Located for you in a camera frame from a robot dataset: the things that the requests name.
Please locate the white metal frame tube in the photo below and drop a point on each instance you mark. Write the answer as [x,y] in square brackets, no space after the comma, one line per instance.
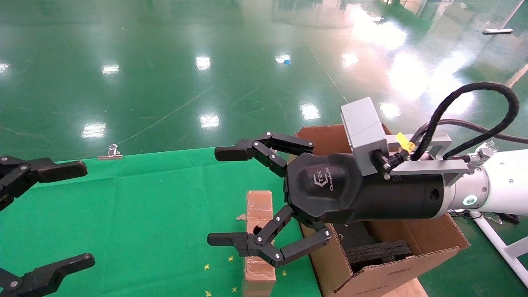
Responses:
[495,239]

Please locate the green cloth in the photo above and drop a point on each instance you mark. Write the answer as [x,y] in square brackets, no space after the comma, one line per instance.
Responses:
[144,214]

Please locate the white bar on floor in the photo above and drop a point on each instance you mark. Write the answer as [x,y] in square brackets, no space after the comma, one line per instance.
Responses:
[497,31]

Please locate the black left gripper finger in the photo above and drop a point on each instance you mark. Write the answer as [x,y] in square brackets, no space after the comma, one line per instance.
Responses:
[49,170]
[49,274]

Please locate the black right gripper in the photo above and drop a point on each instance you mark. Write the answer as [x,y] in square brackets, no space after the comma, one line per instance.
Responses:
[330,189]

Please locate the large open cardboard carton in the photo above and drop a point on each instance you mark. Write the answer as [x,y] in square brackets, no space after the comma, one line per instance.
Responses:
[371,280]

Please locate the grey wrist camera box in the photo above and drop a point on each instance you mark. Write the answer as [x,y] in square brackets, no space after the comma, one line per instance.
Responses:
[363,128]

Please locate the brown wooden block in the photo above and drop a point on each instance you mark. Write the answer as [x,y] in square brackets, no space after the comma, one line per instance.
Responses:
[258,206]

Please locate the black foam block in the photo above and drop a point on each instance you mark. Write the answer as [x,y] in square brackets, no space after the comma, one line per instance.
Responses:
[379,252]

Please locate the grey metal camera bracket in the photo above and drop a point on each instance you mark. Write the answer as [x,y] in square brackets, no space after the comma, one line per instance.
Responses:
[429,167]

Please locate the silver binder clip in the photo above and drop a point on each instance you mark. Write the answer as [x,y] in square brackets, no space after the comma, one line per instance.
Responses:
[110,152]

